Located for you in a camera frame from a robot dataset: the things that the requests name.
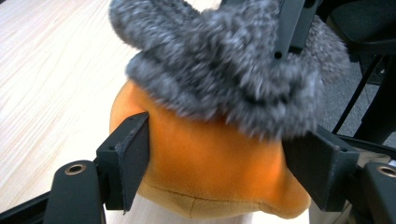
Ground black chair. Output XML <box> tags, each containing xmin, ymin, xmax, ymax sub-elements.
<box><xmin>317</xmin><ymin>0</ymin><xmax>396</xmax><ymax>147</ymax></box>

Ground orange plush toy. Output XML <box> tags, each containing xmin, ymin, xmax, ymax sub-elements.
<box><xmin>109</xmin><ymin>78</ymin><xmax>312</xmax><ymax>220</ymax></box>

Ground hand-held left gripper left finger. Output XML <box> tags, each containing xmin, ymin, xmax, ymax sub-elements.
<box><xmin>96</xmin><ymin>111</ymin><xmax>150</xmax><ymax>216</ymax></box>

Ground grey fuzzy cloth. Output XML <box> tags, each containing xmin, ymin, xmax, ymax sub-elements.
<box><xmin>108</xmin><ymin>0</ymin><xmax>351</xmax><ymax>141</ymax></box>

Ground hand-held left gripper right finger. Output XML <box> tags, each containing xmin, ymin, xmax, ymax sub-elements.
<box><xmin>281</xmin><ymin>124</ymin><xmax>361</xmax><ymax>213</ymax></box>

